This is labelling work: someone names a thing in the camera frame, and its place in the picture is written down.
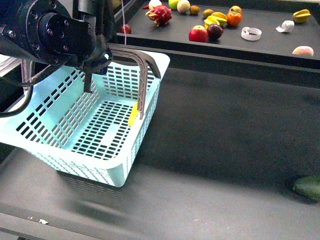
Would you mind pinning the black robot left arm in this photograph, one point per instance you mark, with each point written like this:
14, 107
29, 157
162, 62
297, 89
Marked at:
13, 40

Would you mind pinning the yellow starfruit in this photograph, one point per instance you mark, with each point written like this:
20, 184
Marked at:
218, 18
301, 16

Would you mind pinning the yellow fruit in basket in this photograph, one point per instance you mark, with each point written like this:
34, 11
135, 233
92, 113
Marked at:
133, 115

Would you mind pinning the dark green avocado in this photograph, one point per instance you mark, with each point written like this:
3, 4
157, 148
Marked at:
308, 186

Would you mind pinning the green apple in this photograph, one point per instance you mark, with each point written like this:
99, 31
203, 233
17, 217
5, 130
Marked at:
173, 4

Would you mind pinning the pink peach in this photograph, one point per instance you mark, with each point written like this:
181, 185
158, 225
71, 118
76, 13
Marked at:
183, 6

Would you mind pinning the orange persimmon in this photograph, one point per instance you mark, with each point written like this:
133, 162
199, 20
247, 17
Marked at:
233, 19

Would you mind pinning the green red mango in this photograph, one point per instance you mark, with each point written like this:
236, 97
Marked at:
235, 9

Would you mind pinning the white round fruit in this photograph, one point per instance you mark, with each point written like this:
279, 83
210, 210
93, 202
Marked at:
154, 3

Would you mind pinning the red apple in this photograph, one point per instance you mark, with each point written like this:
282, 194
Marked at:
198, 34

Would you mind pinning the small red fruit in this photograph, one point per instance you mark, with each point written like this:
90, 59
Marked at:
126, 29

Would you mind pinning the red dragon fruit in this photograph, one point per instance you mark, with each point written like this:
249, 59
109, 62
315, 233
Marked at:
160, 15

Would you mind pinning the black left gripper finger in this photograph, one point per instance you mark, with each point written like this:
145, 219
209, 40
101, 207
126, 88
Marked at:
87, 83

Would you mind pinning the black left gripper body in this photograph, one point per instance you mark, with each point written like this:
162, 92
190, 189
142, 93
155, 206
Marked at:
58, 38

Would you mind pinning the light blue plastic basket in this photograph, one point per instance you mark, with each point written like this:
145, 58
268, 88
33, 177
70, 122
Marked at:
85, 134

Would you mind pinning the brown kiwi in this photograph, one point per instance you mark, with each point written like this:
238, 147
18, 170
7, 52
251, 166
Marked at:
207, 12
194, 10

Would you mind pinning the dark purple fruit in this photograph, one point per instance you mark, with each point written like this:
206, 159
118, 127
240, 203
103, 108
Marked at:
214, 31

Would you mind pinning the grey basket handle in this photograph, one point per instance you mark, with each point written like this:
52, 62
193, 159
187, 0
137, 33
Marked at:
144, 61
30, 73

